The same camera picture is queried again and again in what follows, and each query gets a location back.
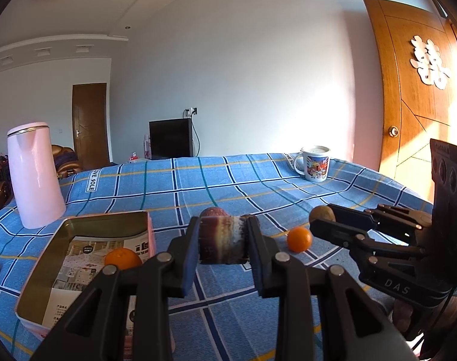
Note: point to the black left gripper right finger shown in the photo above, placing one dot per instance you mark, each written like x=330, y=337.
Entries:
x=352, y=326

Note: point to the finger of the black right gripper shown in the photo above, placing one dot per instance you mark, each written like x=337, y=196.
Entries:
x=379, y=216
x=353, y=234

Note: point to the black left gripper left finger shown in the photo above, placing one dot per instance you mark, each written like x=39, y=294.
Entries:
x=94, y=326

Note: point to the yellowish brown kiwi fruit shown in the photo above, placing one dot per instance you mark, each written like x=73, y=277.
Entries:
x=322, y=212

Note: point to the small orange tangerine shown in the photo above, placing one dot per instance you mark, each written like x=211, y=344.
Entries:
x=299, y=239

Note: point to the large orange mandarin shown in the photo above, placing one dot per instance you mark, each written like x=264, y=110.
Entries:
x=123, y=259

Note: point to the person's right hand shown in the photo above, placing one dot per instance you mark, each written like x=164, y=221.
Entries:
x=411, y=321

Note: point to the printed paper leaflet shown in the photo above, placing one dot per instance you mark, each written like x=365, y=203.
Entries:
x=84, y=259

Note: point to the brass door knob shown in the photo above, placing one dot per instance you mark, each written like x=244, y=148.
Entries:
x=393, y=131

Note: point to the pink tin box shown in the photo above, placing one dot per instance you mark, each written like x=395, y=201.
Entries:
x=33, y=300

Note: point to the white cartoon mug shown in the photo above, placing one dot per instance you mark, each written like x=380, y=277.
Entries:
x=313, y=163

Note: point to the blue plaid tablecloth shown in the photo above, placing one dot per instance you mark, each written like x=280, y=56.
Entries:
x=222, y=317

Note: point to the purple passion fruit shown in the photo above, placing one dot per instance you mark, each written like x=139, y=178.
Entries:
x=213, y=211

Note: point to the pink electric kettle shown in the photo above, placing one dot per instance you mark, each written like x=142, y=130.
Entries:
x=33, y=174

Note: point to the white paper door decoration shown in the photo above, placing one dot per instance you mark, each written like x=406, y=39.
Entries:
x=428, y=63

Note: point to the light wooden door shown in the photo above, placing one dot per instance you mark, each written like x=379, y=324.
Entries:
x=420, y=112

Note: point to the brown leather armchair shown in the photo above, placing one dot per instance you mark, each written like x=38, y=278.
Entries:
x=66, y=161

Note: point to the black television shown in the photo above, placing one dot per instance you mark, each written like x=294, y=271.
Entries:
x=172, y=138

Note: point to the dark wooden door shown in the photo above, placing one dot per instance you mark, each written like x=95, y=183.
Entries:
x=90, y=125

